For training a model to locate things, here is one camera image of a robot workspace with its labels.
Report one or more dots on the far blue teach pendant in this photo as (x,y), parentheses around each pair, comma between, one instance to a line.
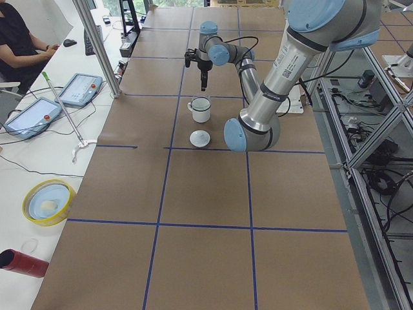
(80,90)

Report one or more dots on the black keyboard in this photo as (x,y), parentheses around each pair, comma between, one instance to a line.
(89,50)

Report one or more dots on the near blue teach pendant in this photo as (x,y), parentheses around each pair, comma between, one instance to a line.
(34,119)

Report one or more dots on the red cylinder tube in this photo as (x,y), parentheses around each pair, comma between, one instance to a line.
(18,262)

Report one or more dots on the blue teach pendant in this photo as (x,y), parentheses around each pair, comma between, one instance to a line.
(34,119)
(80,90)

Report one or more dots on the long grabber stick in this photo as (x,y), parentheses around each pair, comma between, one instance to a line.
(83,143)

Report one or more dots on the white mug lid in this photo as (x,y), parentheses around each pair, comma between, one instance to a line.
(199,138)

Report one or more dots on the aluminium frame post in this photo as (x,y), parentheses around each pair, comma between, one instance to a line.
(90,27)

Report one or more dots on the aluminium side rail frame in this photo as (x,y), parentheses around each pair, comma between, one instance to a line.
(364,104)

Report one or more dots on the seated person black shirt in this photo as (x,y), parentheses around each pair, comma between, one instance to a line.
(23,55)

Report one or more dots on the yellow tape roll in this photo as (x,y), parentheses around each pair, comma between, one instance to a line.
(48,203)

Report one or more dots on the white enamel mug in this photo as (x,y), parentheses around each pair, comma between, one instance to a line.
(200,110)

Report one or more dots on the black computer mouse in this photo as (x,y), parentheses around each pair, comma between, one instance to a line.
(69,43)

